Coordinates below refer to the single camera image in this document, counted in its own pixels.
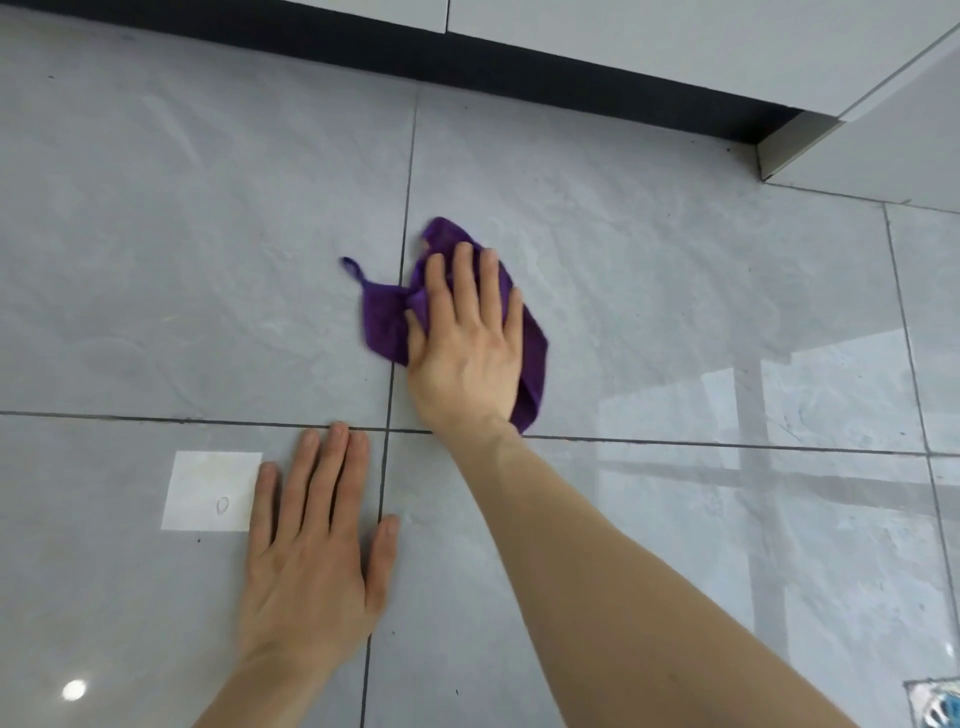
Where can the person's left hand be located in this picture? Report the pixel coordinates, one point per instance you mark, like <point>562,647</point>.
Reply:
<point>307,585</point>

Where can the person's right hand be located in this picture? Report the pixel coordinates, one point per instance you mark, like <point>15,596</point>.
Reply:
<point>461,371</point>

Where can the person's right middle finger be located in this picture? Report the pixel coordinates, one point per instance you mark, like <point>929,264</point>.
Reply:
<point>466,281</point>

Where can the person's right little finger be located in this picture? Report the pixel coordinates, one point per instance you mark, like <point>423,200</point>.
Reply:
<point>514,322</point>

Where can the person's right thumb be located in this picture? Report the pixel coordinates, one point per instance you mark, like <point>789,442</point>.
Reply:
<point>415,336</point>

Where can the person's left little finger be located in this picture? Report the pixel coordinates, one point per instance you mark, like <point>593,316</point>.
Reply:
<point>263,506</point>

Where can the person's left thumb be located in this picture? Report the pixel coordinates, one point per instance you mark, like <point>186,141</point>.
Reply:
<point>382,562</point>

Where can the person's left middle finger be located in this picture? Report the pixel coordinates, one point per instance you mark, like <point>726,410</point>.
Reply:
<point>328,472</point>

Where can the purple cleaning cloth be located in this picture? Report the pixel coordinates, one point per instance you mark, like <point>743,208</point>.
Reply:
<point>386,322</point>

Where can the person's left forearm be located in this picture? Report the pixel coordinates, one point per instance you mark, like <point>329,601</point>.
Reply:
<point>274,694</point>

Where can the person's right forearm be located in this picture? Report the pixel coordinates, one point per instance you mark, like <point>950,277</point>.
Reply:
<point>622,600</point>

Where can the black cabinet toe kick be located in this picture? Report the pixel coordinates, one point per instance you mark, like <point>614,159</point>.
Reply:
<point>450,56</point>

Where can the narrow white cabinet door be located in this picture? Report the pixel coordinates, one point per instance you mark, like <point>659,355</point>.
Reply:
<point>375,11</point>

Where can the white cabinet side panel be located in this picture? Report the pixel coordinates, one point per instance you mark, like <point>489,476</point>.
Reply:
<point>885,142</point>

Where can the metal floor drain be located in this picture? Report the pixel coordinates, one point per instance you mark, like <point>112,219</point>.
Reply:
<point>934,705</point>

